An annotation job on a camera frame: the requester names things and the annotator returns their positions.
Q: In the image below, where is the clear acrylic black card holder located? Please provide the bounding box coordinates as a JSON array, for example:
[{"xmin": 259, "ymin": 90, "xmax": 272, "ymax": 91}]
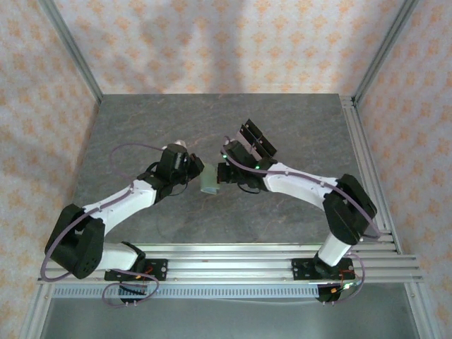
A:
[{"xmin": 239, "ymin": 119, "xmax": 278, "ymax": 167}]

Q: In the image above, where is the black left controller board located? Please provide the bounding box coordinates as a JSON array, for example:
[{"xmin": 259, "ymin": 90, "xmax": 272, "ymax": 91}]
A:
[{"xmin": 118, "ymin": 283, "xmax": 148, "ymax": 305}]

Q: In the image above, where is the black controller board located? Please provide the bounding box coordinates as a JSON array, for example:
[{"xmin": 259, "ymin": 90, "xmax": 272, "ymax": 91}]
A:
[
  {"xmin": 118, "ymin": 283, "xmax": 148, "ymax": 305},
  {"xmin": 315, "ymin": 281, "xmax": 356, "ymax": 305}
]

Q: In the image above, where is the grey metal panel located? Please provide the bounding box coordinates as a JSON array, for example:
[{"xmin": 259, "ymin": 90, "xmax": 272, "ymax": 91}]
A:
[{"xmin": 40, "ymin": 298, "xmax": 421, "ymax": 339}]

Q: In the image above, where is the black right controller board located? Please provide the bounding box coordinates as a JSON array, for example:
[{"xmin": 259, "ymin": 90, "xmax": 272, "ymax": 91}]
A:
[{"xmin": 315, "ymin": 281, "xmax": 356, "ymax": 305}]

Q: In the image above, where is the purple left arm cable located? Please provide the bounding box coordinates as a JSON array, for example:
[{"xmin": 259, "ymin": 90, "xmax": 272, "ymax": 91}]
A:
[{"xmin": 41, "ymin": 143, "xmax": 167, "ymax": 283}]

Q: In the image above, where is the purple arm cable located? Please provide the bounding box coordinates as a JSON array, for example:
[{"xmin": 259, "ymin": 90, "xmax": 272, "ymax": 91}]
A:
[
  {"xmin": 222, "ymin": 139, "xmax": 384, "ymax": 241},
  {"xmin": 41, "ymin": 143, "xmax": 167, "ymax": 283}
]

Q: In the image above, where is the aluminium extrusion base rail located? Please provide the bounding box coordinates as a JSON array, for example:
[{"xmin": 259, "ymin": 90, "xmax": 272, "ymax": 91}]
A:
[{"xmin": 37, "ymin": 242, "xmax": 424, "ymax": 284}]

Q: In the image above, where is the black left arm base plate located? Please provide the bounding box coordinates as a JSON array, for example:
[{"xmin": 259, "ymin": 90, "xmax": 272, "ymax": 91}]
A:
[{"xmin": 105, "ymin": 258, "xmax": 169, "ymax": 283}]

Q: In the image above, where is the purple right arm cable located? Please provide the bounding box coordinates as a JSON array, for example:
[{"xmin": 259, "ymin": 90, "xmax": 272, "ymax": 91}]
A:
[{"xmin": 222, "ymin": 139, "xmax": 384, "ymax": 241}]

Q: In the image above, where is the grey slotted cable duct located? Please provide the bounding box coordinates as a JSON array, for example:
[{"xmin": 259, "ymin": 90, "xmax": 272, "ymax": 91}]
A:
[{"xmin": 52, "ymin": 285, "xmax": 321, "ymax": 299}]

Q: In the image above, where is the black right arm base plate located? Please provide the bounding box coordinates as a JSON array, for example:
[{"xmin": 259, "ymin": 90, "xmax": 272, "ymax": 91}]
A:
[{"xmin": 292, "ymin": 257, "xmax": 355, "ymax": 282}]

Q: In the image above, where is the aluminium extrusion side rail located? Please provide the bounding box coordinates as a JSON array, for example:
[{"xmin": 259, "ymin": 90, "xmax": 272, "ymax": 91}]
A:
[{"xmin": 340, "ymin": 98, "xmax": 403, "ymax": 255}]

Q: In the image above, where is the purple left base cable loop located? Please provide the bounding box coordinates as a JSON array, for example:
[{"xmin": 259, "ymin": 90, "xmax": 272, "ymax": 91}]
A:
[{"xmin": 101, "ymin": 273, "xmax": 160, "ymax": 309}]

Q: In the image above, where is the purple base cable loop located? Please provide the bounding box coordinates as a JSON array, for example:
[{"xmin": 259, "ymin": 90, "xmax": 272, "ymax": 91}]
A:
[
  {"xmin": 101, "ymin": 273, "xmax": 160, "ymax": 309},
  {"xmin": 323, "ymin": 252, "xmax": 367, "ymax": 307}
]

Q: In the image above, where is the aluminium frame post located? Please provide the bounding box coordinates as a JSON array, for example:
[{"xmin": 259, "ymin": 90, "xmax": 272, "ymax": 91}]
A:
[
  {"xmin": 37, "ymin": 0, "xmax": 104, "ymax": 105},
  {"xmin": 352, "ymin": 0, "xmax": 421, "ymax": 105}
]

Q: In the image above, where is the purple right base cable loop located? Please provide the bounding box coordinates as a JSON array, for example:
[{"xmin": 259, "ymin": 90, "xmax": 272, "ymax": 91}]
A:
[{"xmin": 323, "ymin": 252, "xmax": 367, "ymax": 307}]

